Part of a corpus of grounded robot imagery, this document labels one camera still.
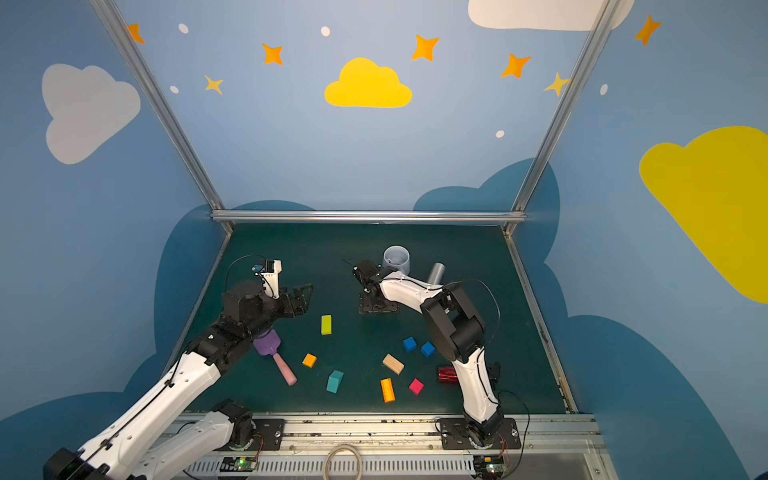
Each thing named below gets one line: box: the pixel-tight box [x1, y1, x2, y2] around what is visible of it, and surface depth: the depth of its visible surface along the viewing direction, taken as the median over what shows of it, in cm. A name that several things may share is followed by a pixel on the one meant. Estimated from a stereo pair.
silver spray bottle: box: [428, 262, 446, 285], surface depth 106 cm
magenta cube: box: [408, 378, 425, 395], surface depth 84 cm
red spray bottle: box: [438, 366, 459, 385], surface depth 84 cm
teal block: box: [326, 369, 344, 394], surface depth 84 cm
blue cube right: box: [420, 341, 436, 358], surface depth 89 cm
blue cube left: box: [403, 336, 417, 352], surface depth 90 cm
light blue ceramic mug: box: [382, 244, 410, 275], surface depth 107 cm
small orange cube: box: [302, 353, 317, 368], surface depth 88 cm
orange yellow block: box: [380, 378, 396, 403], surface depth 83 cm
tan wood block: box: [382, 353, 405, 375], surface depth 88 cm
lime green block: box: [321, 314, 333, 335], surface depth 95 cm
